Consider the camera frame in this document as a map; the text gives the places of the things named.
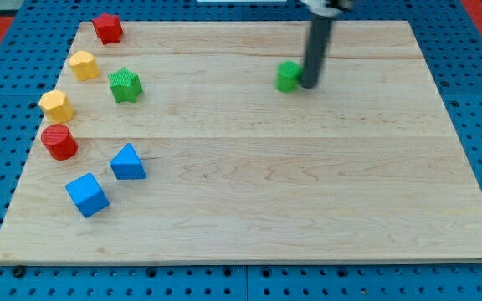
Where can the green cylinder block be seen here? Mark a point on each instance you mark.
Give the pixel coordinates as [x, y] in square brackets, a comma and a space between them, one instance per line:
[287, 76]

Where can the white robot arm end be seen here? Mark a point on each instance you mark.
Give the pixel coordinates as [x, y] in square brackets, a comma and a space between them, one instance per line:
[329, 8]

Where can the light wooden board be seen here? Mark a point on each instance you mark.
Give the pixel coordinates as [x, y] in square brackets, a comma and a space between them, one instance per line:
[366, 168]

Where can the blue triangle block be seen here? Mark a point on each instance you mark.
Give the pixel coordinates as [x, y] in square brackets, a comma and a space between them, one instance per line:
[127, 165]

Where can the green star block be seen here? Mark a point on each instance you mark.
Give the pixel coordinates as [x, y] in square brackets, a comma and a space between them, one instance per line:
[125, 85]

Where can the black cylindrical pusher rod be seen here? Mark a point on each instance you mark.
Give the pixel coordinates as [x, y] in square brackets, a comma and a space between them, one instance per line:
[315, 50]

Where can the blue cube block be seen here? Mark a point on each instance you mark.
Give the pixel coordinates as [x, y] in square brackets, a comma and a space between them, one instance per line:
[87, 195]

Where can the red cylinder block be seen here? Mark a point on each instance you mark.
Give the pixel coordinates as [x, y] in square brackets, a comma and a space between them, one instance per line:
[59, 142]

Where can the yellow heart block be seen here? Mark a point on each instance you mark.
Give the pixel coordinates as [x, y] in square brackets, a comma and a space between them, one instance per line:
[84, 66]

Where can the red star block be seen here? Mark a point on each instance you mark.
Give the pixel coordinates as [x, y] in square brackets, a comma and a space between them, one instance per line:
[108, 28]

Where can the yellow hexagon block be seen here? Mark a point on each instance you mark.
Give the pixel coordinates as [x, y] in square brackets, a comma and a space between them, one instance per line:
[56, 106]

